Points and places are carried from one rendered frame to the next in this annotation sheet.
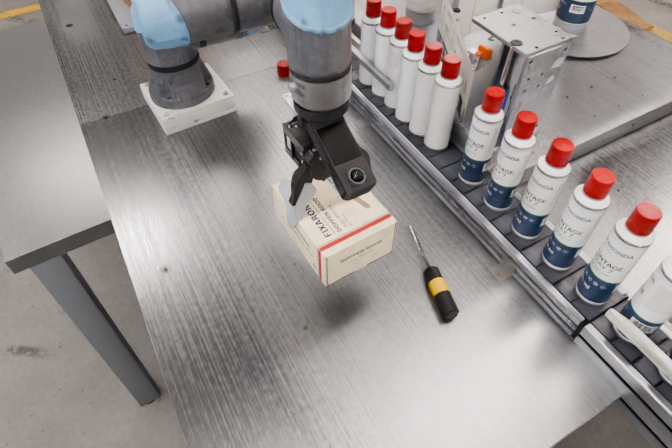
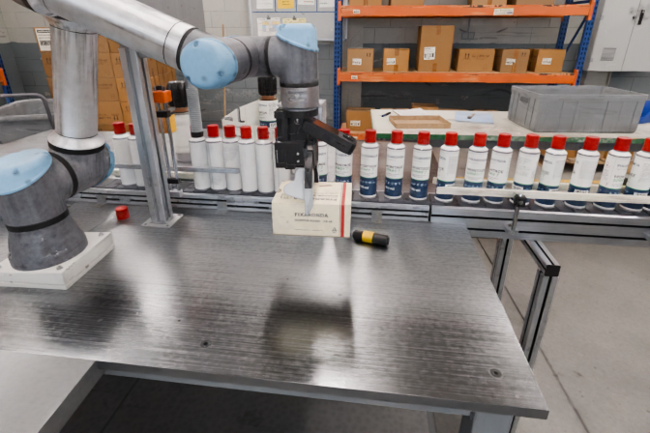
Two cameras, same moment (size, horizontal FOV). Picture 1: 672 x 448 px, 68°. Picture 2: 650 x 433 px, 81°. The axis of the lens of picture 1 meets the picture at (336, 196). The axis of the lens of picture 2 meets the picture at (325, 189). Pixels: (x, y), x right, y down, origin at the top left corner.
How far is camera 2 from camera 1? 0.65 m
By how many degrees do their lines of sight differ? 49
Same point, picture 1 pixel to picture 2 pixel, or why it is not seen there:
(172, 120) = (70, 270)
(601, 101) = not seen: hidden behind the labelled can
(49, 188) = not seen: outside the picture
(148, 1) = (217, 44)
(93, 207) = (58, 368)
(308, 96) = (309, 98)
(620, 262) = (427, 163)
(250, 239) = (241, 289)
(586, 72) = not seen: hidden behind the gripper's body
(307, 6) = (309, 35)
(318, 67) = (313, 74)
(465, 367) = (419, 253)
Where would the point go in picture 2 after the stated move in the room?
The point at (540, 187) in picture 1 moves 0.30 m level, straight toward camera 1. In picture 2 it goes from (371, 158) to (438, 195)
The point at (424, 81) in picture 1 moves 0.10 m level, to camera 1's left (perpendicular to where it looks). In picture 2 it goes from (266, 150) to (240, 158)
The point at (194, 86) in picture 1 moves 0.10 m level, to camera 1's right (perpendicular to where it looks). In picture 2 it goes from (76, 233) to (120, 217)
